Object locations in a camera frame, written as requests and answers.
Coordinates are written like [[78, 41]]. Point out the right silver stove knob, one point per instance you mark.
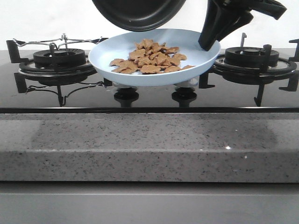
[[191, 83]]

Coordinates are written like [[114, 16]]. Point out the right black pan support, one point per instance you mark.
[[273, 68]]

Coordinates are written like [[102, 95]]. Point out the left silver stove knob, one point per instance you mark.
[[123, 86]]

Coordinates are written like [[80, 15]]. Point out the black frying pan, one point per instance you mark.
[[138, 15]]

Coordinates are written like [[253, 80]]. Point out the brown meat pieces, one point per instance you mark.
[[150, 57]]

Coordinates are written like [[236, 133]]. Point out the silver stove knob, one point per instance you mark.
[[123, 86], [191, 83]]

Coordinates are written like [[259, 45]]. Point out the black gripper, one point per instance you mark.
[[225, 16]]

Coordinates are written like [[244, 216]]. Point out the wire pan reducer rack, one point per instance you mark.
[[59, 42]]

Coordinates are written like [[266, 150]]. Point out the black glass gas hob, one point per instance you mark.
[[211, 93]]

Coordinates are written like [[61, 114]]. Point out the grey cabinet front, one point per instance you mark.
[[148, 203]]

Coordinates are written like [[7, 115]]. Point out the right black gas burner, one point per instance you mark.
[[247, 57]]

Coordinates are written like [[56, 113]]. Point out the black gas burner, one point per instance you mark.
[[247, 57], [63, 57]]

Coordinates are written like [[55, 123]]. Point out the light blue plate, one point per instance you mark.
[[120, 46]]

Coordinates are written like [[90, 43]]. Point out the left black gas burner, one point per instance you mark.
[[63, 57]]

